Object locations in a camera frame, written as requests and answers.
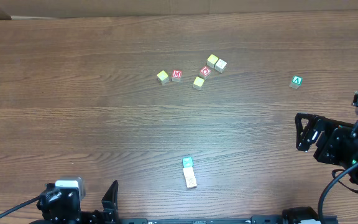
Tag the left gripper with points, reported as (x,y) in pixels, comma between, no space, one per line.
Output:
(103,214)

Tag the white block red edge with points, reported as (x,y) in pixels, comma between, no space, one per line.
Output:
(296,82)

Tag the white E letter block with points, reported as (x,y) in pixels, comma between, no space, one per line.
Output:
(191,182)

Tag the plain yellow wooden block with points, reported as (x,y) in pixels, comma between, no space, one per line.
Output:
(188,172)

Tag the blue X letter block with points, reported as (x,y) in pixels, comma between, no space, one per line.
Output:
(187,162)

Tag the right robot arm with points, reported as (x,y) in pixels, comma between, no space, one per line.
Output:
(336,141)

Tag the yellow block left cluster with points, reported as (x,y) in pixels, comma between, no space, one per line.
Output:
(163,77)

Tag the red M letter block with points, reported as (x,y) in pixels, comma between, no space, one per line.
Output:
(176,75)

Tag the yellow block centre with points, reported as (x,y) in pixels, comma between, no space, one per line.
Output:
(198,83)

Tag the white block top right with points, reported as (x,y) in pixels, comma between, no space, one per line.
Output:
(220,65)

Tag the red circle letter block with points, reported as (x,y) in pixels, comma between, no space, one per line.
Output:
(205,72)

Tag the yellow block top right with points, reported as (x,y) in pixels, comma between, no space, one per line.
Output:
(212,60)

